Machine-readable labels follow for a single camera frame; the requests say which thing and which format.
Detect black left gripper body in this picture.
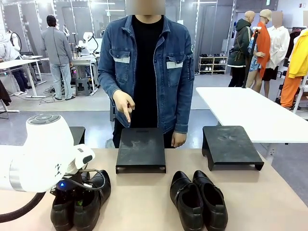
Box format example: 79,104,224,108
50,172,84,201

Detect white workbench under robot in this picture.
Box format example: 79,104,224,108
70,53,101,93

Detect black shoe stand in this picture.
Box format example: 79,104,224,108
68,126,86,146
115,128,167,174
201,125,265,171

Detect person in denim jacket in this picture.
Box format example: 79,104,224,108
97,0,195,149

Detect mannequin in dark green hoodie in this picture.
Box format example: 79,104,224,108
227,11,257,88

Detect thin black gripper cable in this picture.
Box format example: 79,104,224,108
72,169,103,192

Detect person's right forearm denim sleeve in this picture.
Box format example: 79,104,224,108
97,67,126,102

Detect figure in white shirt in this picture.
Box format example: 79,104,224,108
261,11,291,98

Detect thick black arm hose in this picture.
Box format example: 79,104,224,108
0,192,46,215

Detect person's right hand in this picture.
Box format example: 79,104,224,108
113,89,136,128

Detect white shoe rack with shoes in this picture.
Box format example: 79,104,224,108
198,53,228,76

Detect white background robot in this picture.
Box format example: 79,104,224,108
77,31,101,57

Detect grey plastic stool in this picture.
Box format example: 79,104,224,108
75,77,92,97

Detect man in grey jacket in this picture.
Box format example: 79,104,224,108
40,14,77,101

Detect person in white jacket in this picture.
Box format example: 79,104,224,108
0,30,30,96

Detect yellow hoodie orange trousers outfit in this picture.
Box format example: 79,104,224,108
280,28,308,109

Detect white desk with metal legs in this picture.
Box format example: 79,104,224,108
0,55,47,98

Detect person's left forearm denim sleeve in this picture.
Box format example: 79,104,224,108
166,79,195,134

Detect mannequin in orange with cap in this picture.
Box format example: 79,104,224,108
245,9,273,97

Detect large white table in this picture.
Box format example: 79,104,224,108
195,86,308,144

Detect person's left hand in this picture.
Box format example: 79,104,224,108
171,131,188,148

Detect grey step stool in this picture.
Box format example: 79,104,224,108
109,100,117,122

